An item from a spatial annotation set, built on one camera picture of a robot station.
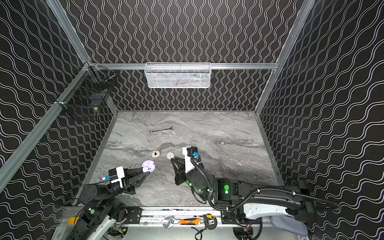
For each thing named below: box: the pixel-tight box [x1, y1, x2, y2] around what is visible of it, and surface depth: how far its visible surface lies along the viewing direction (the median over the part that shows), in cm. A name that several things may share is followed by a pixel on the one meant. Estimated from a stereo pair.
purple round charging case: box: [141, 160, 155, 173], surface depth 60 cm
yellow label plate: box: [68, 217, 80, 225], surface depth 73 cm
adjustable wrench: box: [162, 216, 175, 230], surface depth 74 cm
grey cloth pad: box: [271, 215, 309, 237], surface depth 72 cm
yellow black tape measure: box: [203, 213, 218, 230], surface depth 72 cm
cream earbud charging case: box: [151, 150, 161, 158], surface depth 97 cm
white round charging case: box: [166, 152, 175, 160], surface depth 97 cm
